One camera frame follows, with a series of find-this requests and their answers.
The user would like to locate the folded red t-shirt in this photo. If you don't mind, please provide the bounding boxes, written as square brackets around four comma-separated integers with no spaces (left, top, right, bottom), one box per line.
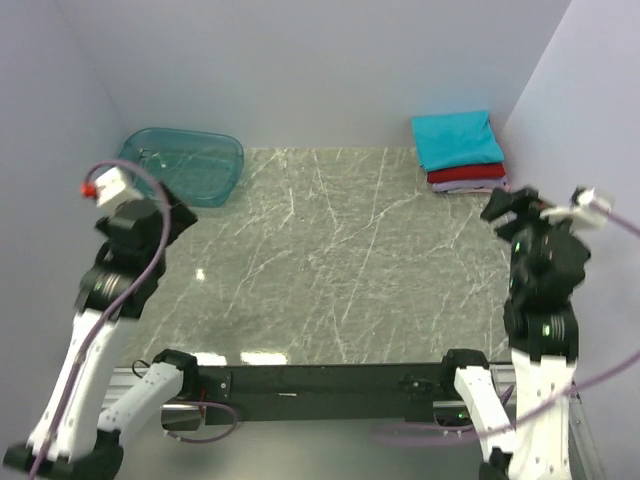
[426,163,506,184]

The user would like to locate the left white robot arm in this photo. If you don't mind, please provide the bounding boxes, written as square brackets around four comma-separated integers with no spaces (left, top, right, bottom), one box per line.
[3,188,200,479]

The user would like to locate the aluminium rail frame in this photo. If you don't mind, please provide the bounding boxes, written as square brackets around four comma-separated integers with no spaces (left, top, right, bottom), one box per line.
[98,349,580,479]

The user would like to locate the folded lavender t-shirt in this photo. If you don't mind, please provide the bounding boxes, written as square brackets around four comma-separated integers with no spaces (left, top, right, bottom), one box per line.
[431,177,509,193]

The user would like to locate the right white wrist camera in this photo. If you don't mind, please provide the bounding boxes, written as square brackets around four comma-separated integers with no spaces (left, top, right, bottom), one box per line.
[540,187,615,231]

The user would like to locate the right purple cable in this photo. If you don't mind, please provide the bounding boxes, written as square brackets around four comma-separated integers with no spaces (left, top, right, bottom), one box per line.
[369,209,640,444]

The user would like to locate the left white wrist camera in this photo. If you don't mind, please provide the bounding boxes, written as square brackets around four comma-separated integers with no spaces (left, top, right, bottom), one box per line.
[81,167,144,215]

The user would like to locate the teal transparent plastic basin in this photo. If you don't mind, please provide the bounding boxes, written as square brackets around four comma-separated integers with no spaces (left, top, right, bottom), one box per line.
[118,128,244,208]

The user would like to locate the teal t-shirt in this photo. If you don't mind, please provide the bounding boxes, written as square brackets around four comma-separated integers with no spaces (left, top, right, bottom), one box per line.
[411,110,504,172]

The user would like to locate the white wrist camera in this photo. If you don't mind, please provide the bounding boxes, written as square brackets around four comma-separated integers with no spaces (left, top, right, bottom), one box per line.
[81,167,144,215]
[540,187,615,231]

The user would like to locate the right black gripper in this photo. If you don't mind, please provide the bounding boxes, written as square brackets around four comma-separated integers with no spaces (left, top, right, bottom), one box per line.
[479,183,580,291]

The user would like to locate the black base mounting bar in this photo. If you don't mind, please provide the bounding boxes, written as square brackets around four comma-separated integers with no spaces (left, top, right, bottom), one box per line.
[200,363,452,422]

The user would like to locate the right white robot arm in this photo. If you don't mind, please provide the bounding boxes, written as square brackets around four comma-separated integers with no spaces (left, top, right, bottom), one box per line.
[438,188,591,479]

